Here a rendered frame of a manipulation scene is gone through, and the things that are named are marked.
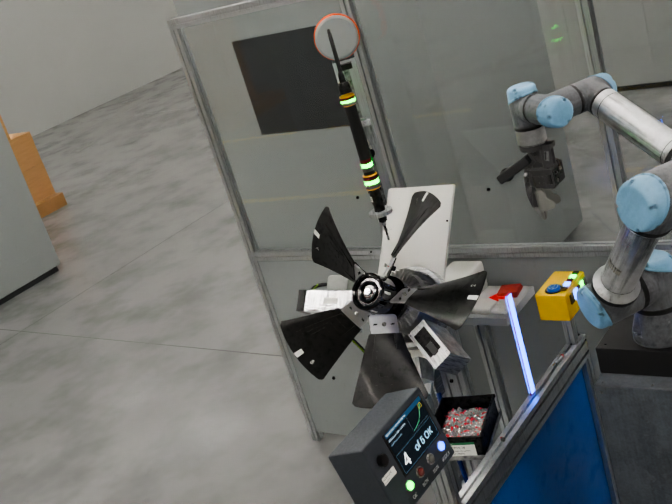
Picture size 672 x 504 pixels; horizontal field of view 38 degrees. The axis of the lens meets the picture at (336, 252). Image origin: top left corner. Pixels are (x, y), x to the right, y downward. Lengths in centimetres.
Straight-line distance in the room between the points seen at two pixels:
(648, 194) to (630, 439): 82
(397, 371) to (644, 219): 107
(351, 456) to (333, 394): 231
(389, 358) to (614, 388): 69
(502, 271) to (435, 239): 50
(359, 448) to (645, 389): 81
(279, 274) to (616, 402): 201
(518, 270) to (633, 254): 136
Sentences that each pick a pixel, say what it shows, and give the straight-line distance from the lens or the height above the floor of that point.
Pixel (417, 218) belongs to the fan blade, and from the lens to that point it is 296.
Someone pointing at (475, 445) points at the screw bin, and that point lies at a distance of 278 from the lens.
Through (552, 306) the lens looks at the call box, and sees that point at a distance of 301.
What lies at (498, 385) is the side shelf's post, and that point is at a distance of 370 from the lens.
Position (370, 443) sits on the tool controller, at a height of 125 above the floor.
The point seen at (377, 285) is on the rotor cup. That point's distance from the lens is 295.
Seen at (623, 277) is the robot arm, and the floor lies 135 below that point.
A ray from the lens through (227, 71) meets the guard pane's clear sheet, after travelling 399.
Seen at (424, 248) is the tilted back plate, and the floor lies 120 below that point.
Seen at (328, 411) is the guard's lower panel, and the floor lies 18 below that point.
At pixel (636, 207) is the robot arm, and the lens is 215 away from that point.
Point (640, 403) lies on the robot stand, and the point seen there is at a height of 96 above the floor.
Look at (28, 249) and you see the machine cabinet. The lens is 855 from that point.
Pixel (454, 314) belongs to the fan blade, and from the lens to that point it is 279.
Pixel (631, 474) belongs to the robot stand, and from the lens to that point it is 278.
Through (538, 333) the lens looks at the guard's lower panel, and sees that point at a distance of 371.
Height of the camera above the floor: 237
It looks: 20 degrees down
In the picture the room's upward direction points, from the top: 17 degrees counter-clockwise
